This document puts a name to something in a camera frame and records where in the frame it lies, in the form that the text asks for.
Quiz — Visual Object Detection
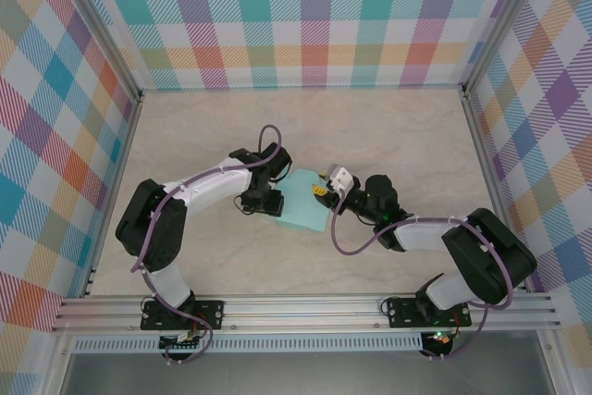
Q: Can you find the right aluminium frame post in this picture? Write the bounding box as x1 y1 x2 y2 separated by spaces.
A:
461 0 554 100

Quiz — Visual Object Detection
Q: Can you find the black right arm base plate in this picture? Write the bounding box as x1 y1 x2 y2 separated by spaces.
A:
386 296 472 329

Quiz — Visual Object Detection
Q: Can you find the aluminium mounting rail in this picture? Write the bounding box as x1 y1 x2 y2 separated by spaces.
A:
50 291 561 334

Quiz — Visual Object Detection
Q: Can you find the left controller board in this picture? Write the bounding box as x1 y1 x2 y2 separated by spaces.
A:
159 330 207 351

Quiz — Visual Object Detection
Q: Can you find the left aluminium side rail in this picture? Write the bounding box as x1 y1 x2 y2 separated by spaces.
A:
81 92 145 299

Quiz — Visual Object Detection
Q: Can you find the right aluminium side rail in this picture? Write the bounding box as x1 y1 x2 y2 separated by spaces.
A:
462 89 529 293

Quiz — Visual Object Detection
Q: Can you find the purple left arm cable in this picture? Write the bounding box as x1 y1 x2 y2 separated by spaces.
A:
129 124 284 366

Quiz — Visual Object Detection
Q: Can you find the controller board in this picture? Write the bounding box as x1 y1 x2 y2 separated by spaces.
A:
159 330 207 351
423 329 453 346

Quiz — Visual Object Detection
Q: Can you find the right controller board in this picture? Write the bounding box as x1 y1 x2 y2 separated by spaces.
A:
423 329 453 346

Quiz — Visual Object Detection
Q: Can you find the aluminium frame post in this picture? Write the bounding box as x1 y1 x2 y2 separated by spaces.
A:
461 0 554 100
45 0 144 105

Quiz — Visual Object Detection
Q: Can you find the left aluminium frame post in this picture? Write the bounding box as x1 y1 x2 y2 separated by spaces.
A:
45 0 144 105

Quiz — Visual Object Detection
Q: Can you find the aluminium side rail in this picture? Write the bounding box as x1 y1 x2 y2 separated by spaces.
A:
462 89 529 293
81 92 145 299

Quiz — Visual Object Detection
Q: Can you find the light teal cloth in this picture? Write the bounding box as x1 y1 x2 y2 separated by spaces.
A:
276 167 330 233

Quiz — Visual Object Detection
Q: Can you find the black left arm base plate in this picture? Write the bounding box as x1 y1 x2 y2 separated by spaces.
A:
141 300 226 331

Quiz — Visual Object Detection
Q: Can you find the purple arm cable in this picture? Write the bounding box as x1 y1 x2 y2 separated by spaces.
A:
129 124 284 366
330 198 515 364

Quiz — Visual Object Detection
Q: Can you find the slotted cable duct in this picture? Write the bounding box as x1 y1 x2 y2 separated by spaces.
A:
71 338 425 353

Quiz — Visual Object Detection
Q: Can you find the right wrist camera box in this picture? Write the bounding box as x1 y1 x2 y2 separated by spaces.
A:
325 164 356 198

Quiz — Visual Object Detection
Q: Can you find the grey metal panel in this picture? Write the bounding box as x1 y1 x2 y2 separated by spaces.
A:
59 351 556 395

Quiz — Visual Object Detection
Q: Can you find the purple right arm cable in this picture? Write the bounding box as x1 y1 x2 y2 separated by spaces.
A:
330 198 515 364

